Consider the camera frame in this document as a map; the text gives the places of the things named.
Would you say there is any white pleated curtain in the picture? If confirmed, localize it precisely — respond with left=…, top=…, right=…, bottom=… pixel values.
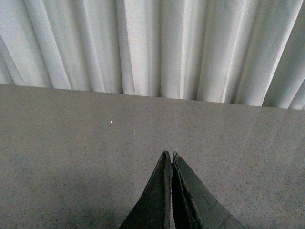
left=0, top=0, right=305, bottom=110

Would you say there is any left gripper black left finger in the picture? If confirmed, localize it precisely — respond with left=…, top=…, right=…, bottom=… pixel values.
left=120, top=151, right=172, bottom=229

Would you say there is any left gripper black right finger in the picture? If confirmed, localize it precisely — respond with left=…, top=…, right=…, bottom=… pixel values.
left=172, top=151, right=244, bottom=229

